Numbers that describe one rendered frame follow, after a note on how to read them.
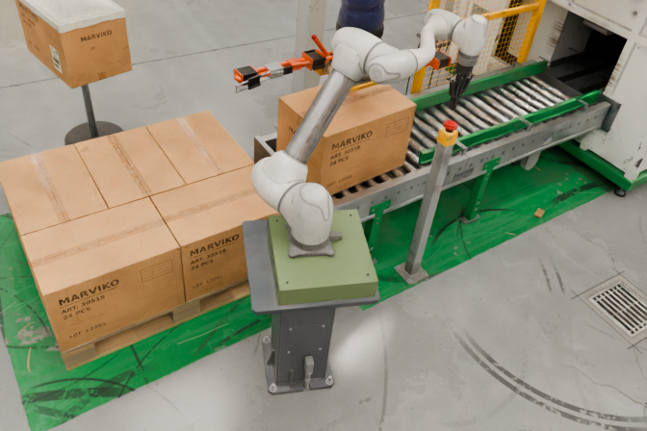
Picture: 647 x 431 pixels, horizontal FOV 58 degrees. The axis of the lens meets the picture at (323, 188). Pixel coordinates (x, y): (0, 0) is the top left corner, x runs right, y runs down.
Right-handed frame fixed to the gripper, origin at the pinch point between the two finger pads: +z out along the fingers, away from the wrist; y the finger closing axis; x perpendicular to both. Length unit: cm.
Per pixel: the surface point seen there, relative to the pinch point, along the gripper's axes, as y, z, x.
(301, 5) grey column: 7, 22, 153
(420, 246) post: 0, 91, -7
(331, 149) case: -47, 31, 24
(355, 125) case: -33.7, 21.7, 26.1
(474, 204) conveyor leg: 63, 101, 14
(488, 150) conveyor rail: 58, 56, 15
